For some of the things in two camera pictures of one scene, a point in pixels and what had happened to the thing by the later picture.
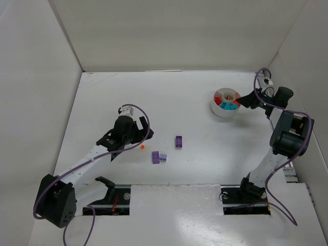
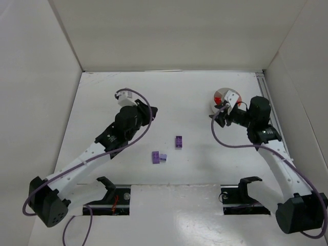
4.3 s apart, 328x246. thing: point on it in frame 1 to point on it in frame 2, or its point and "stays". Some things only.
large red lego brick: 218,100 stays
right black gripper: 255,98 to 222,118
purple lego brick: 179,142 stays
